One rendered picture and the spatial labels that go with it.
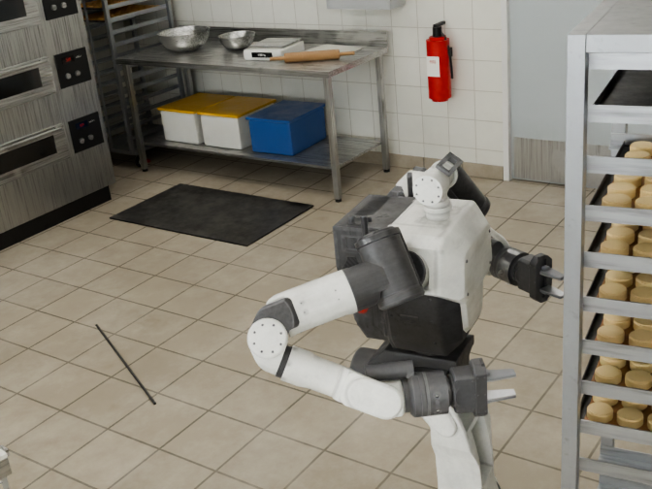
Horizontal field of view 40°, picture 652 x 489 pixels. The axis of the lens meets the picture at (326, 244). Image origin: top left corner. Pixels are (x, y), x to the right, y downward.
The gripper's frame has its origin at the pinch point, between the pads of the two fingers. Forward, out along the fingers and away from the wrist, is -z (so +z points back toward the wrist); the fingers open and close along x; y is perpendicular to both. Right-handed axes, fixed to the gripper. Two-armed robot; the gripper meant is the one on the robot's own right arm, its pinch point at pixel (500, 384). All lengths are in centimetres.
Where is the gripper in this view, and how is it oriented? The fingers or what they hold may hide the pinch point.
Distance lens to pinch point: 183.4
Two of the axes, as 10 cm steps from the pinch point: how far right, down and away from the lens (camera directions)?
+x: -0.9, -9.1, -4.0
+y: -0.7, -3.9, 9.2
